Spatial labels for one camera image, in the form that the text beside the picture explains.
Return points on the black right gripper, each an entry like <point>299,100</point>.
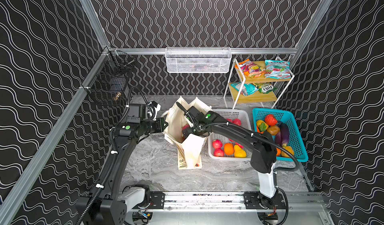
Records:
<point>190,114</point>

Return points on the cream canvas grocery bag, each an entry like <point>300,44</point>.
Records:
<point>189,149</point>

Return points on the black wire wall basket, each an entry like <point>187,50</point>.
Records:
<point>109,87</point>

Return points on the white wooden two-tier shelf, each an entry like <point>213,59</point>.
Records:
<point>260,81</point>

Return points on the yellow pear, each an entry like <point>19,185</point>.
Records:
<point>239,152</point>

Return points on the teal snack bag lower shelf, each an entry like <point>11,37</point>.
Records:
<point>245,89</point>

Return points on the orange snack bag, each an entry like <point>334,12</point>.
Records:
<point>250,68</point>

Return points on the green white snack bag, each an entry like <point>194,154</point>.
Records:
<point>265,87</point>

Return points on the red apple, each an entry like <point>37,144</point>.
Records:
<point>217,144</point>
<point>237,122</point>
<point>219,153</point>

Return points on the teal pink snack bag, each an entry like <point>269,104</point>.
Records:
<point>277,69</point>

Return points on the brown potato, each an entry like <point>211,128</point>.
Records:
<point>273,130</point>

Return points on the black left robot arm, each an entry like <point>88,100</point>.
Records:
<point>103,205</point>

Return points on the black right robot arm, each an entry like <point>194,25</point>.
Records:
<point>262,147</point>

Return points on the pink dragon fruit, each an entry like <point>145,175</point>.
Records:
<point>185,128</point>

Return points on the purple eggplant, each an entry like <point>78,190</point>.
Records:
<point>283,137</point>

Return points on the yellow bell pepper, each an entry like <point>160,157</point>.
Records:
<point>261,126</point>

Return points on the teal plastic basket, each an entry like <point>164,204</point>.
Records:
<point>296,141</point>

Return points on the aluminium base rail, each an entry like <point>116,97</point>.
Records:
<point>233,202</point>

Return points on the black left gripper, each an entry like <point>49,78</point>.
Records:
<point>162,125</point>

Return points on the orange crinkled fruit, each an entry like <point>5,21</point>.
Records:
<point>229,149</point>

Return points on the yellow squash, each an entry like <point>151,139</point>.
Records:
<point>290,152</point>

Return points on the white wire wall basket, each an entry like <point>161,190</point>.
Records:
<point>198,59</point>

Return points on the white plastic basket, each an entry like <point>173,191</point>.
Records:
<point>232,132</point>

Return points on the red bell pepper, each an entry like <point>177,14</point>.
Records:
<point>270,120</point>

